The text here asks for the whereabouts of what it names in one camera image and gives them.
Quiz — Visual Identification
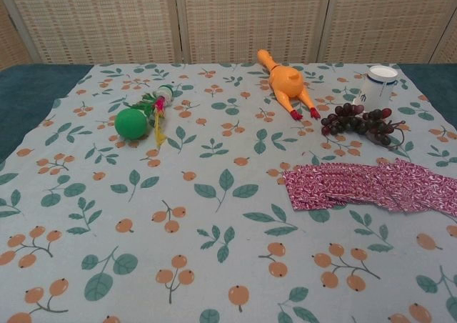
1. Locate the woven bamboo folding screen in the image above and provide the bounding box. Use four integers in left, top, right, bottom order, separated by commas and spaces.
0, 0, 457, 72

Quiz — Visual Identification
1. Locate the green ball feather toy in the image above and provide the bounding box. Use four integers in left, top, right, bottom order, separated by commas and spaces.
114, 83, 179, 149

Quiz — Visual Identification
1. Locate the white capped small bottle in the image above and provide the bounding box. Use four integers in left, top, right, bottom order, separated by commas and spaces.
353, 64, 398, 111

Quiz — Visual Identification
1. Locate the orange rubber chicken toy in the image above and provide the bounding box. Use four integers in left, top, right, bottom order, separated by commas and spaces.
256, 49, 321, 121

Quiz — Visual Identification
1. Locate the pink glitter paper piece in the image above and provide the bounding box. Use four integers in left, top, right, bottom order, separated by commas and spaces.
416, 169, 457, 221
380, 160, 440, 217

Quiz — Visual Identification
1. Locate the pink patterned knit cloth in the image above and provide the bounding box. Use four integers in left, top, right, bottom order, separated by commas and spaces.
281, 161, 397, 214

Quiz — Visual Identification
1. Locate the dark purple grape bunch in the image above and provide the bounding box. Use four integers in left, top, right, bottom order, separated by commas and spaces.
320, 102, 408, 149

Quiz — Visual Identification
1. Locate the floral leaf berry tablecloth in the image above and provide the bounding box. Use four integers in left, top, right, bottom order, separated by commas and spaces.
0, 62, 457, 323

